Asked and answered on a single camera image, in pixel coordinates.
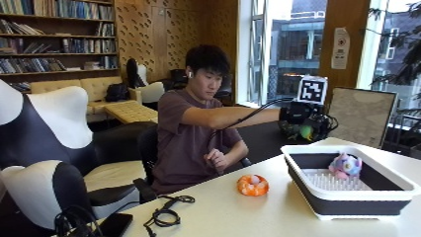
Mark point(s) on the white and black lounge chair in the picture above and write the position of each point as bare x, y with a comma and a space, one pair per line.
151, 92

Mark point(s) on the white paper notice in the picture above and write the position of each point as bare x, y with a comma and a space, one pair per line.
340, 49

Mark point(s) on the grey framed board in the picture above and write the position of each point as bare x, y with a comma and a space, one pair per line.
362, 117

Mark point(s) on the white and black armchair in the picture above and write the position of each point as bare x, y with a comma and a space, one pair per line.
57, 118

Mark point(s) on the white earbud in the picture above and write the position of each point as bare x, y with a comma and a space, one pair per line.
190, 74

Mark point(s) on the white marker cube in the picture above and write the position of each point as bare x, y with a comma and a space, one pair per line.
312, 90

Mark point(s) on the black phone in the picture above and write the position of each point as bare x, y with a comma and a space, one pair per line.
115, 225

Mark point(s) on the white window frame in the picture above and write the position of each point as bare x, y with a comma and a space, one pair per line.
243, 49

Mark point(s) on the beige tufted ottoman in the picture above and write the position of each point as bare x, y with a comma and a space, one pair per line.
131, 112

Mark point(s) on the black backpack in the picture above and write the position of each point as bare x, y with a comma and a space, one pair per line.
117, 93

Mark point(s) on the green and dark plush toy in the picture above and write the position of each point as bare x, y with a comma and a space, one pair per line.
306, 132

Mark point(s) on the tree outside window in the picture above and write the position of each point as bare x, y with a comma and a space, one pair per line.
406, 49

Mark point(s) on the pastel plush toy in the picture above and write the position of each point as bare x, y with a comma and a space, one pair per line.
347, 166

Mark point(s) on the rows of books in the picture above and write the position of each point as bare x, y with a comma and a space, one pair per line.
79, 10

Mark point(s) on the wooden bookshelf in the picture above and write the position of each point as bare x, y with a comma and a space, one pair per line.
57, 35

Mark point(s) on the orange and white plush donut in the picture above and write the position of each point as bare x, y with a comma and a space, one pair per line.
246, 189

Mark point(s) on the beige tufted sofa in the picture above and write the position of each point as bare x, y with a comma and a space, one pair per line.
94, 86

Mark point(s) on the black office chair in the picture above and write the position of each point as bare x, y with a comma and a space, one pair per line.
147, 148

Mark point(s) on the white and grey dish tub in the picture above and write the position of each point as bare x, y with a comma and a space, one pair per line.
351, 205

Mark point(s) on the the person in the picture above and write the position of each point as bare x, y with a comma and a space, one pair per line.
185, 138

